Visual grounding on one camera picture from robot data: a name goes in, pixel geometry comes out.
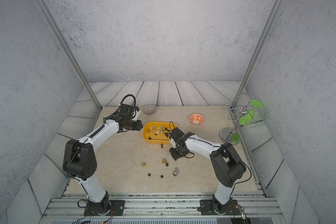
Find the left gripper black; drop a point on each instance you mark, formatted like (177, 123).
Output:
(138, 125)

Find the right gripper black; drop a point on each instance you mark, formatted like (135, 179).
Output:
(174, 156)

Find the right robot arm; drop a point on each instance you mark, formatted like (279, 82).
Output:
(227, 165)

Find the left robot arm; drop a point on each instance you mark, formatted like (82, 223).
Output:
(80, 161)

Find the silver rook chess piece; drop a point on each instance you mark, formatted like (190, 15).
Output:
(176, 171)

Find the yellow plastic storage box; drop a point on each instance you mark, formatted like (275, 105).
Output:
(160, 138)

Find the striped glass bowl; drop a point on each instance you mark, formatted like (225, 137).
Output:
(149, 109)

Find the orange patterned bowl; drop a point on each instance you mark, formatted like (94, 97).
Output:
(196, 119)

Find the metal cup tree stand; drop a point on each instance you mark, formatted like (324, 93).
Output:
(241, 113)

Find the right aluminium frame post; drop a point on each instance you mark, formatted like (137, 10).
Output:
(259, 47)

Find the aluminium frame post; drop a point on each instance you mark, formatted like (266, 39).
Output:
(259, 47)
(48, 17)

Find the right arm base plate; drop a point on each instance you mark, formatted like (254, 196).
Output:
(213, 207)

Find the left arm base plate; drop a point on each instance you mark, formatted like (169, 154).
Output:
(105, 208)

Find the left aluminium frame post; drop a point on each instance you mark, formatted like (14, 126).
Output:
(48, 17)

